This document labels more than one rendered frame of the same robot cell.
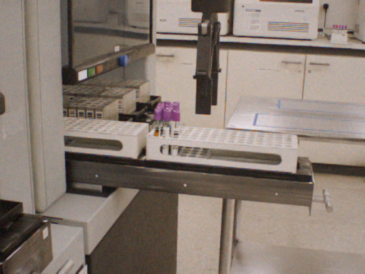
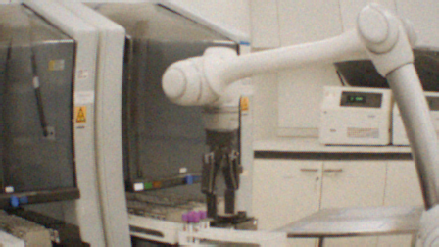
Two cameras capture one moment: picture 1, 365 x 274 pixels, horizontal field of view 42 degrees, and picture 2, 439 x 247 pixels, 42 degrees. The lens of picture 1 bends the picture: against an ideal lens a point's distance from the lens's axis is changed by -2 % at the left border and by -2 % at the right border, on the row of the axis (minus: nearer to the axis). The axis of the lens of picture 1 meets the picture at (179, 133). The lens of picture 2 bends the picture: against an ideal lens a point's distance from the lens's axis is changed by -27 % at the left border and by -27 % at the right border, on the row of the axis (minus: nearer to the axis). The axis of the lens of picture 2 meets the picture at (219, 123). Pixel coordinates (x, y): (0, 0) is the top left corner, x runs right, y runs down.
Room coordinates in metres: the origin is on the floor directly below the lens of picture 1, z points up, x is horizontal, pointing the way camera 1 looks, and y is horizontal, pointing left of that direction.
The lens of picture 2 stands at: (-0.88, -0.74, 1.26)
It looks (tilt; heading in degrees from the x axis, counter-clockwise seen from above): 3 degrees down; 21
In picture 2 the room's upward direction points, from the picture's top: straight up
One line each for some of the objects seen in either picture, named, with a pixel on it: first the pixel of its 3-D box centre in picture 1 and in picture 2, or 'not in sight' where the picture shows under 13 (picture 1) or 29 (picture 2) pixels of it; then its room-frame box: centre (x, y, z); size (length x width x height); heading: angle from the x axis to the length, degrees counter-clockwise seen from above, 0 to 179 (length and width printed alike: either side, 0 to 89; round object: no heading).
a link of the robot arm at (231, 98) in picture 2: not in sight; (218, 75); (0.93, -0.05, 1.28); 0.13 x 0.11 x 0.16; 173
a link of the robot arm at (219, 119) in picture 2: not in sight; (220, 119); (0.95, -0.05, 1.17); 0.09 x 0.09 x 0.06
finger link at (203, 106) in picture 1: (203, 96); (212, 206); (0.90, -0.04, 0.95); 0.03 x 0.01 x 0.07; 78
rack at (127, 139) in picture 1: (77, 137); (143, 228); (1.00, 0.22, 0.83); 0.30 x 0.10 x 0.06; 78
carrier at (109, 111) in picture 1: (107, 115); (173, 220); (1.15, 0.18, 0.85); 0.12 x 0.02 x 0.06; 169
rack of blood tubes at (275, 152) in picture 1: (222, 150); (231, 242); (0.94, -0.09, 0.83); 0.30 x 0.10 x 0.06; 79
